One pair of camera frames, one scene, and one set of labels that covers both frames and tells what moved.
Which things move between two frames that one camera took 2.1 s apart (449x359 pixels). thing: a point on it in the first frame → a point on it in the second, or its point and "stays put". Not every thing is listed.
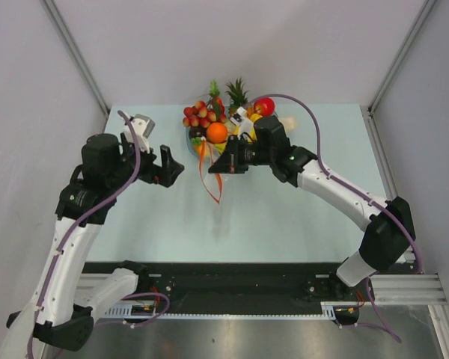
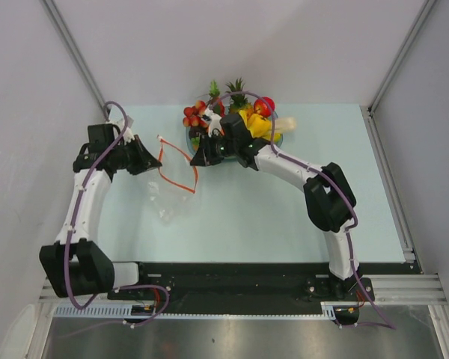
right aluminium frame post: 423,13 stays put
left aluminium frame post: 56,15 stays put
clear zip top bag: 213,184 → 171,190
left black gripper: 164,175 → 150,162
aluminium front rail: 408,289 stays put
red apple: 264,106 stays put
